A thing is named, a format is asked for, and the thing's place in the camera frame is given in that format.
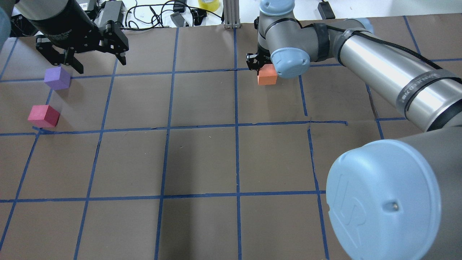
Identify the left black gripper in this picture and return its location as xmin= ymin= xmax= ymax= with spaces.
xmin=35 ymin=10 xmax=129 ymax=74

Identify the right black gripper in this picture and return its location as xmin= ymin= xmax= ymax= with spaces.
xmin=246 ymin=51 xmax=272 ymax=71

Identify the orange foam cube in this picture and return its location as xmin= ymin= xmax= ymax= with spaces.
xmin=257 ymin=64 xmax=278 ymax=86

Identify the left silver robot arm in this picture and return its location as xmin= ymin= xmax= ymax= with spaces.
xmin=1 ymin=0 xmax=129 ymax=74

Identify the purple foam cube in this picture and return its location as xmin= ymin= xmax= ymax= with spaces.
xmin=44 ymin=66 xmax=71 ymax=91

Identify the yellow tape roll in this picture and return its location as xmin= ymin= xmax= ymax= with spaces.
xmin=198 ymin=0 xmax=221 ymax=12

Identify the red foam cube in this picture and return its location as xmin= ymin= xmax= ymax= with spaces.
xmin=27 ymin=105 xmax=60 ymax=128

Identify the black power adapter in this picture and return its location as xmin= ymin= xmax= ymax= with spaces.
xmin=317 ymin=0 xmax=336 ymax=20

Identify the aluminium frame post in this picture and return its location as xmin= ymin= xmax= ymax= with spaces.
xmin=223 ymin=0 xmax=241 ymax=29

